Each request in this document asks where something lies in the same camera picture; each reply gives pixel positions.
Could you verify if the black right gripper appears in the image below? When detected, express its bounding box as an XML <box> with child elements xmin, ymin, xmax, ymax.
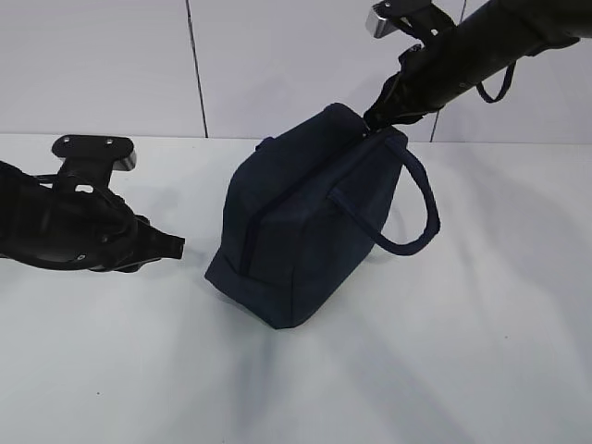
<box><xmin>363</xmin><ymin>43</ymin><xmax>443</xmax><ymax>131</ymax></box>

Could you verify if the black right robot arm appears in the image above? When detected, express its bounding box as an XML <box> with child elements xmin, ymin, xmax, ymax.
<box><xmin>364</xmin><ymin>1</ymin><xmax>591</xmax><ymax>130</ymax></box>

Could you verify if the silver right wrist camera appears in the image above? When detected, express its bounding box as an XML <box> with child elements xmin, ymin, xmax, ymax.
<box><xmin>365</xmin><ymin>0</ymin><xmax>456</xmax><ymax>39</ymax></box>

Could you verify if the navy blue lunch bag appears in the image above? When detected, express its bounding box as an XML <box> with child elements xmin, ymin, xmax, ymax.
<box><xmin>205</xmin><ymin>104</ymin><xmax>440</xmax><ymax>329</ymax></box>

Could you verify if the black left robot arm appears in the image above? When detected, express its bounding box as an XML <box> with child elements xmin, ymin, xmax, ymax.
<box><xmin>1</xmin><ymin>160</ymin><xmax>185</xmax><ymax>273</ymax></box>

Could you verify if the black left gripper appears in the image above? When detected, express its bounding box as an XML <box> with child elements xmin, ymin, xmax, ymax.
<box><xmin>41</xmin><ymin>184</ymin><xmax>186</xmax><ymax>274</ymax></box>

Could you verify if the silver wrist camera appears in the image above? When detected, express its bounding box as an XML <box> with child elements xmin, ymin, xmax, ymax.
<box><xmin>365</xmin><ymin>0</ymin><xmax>456</xmax><ymax>39</ymax></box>
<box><xmin>52</xmin><ymin>134</ymin><xmax>136</xmax><ymax>187</ymax></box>

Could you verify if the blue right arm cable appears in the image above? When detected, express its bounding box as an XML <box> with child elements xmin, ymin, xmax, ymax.
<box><xmin>475</xmin><ymin>59</ymin><xmax>517</xmax><ymax>104</ymax></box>

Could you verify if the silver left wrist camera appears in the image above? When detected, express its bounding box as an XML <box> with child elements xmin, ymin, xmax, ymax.
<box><xmin>52</xmin><ymin>134</ymin><xmax>136</xmax><ymax>187</ymax></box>

